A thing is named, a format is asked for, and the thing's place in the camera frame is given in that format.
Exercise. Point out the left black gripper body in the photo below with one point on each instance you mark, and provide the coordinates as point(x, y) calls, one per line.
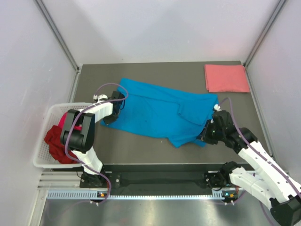
point(110, 119)

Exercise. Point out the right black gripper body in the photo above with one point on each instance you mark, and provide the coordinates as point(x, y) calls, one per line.
point(211, 134)

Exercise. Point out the blue t shirt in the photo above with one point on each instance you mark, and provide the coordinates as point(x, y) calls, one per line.
point(159, 112)

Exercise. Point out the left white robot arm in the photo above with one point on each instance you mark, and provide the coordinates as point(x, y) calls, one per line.
point(78, 134)

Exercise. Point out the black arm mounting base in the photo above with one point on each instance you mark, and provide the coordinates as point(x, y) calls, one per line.
point(162, 179)

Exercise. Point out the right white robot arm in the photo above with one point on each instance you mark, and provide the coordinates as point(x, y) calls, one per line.
point(274, 188)

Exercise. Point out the folded pink t shirt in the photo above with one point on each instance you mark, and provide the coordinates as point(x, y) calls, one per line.
point(226, 78)

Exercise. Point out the magenta t shirt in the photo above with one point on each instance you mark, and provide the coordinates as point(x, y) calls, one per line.
point(62, 120)

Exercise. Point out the dark red t shirt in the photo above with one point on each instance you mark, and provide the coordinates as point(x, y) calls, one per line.
point(56, 149)

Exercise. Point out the white plastic laundry basket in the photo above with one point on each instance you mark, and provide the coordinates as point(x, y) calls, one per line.
point(42, 157)

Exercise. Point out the white slotted cable duct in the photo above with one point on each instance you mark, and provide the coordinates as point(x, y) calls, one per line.
point(98, 195)

